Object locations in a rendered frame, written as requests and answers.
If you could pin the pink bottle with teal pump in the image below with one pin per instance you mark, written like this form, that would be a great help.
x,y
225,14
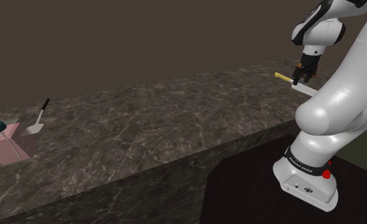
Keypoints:
x,y
6,145

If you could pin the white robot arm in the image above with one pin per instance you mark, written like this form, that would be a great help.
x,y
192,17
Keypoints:
x,y
351,90

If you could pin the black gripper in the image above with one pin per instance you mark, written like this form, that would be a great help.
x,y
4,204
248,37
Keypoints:
x,y
310,59

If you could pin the dark robot stand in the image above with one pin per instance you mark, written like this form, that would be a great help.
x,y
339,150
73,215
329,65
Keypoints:
x,y
248,189

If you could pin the brown round object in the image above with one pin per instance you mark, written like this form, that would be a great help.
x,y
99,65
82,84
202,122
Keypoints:
x,y
316,72

